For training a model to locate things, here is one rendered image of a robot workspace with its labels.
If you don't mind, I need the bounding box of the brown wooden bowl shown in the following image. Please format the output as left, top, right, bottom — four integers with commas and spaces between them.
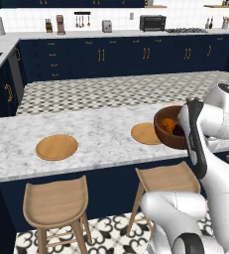
153, 105, 190, 151

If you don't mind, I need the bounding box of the orange chicken drumstick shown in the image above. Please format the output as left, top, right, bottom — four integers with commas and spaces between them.
161, 117, 176, 134

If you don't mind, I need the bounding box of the dark purple eggplant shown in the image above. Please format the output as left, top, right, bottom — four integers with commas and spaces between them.
172, 122, 186, 138

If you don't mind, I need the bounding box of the round wooden plate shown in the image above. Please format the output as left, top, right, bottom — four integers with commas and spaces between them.
35, 133, 79, 162
130, 122, 163, 146

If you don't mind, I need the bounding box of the navy island base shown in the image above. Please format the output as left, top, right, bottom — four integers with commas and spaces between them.
0, 148, 229, 254

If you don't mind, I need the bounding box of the navy lower cupboard run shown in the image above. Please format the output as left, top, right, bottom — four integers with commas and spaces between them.
18, 33, 229, 84

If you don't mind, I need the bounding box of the navy cupboard run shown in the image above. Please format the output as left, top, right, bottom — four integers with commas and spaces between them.
0, 0, 146, 10
18, 33, 229, 84

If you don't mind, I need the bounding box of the silver toaster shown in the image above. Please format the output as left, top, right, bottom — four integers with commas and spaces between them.
101, 19, 113, 34

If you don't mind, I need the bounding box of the grey dishwasher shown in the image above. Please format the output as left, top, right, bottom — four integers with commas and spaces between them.
7, 49, 25, 104

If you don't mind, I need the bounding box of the black toaster oven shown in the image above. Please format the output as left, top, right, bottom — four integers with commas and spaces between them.
139, 14, 168, 33

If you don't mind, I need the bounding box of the brown coffee machine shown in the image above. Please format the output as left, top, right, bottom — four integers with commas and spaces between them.
56, 14, 66, 36

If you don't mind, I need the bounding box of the wooden knife block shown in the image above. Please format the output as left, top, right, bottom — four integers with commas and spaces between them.
45, 18, 54, 34

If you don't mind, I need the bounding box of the black hob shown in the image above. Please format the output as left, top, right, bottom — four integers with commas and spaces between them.
165, 27, 209, 35

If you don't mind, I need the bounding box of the navy upper cupboard run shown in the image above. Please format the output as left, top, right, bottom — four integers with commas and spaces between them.
0, 0, 146, 10

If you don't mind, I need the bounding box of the wooden wall shelf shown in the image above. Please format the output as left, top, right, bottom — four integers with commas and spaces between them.
144, 4, 169, 9
203, 4, 229, 9

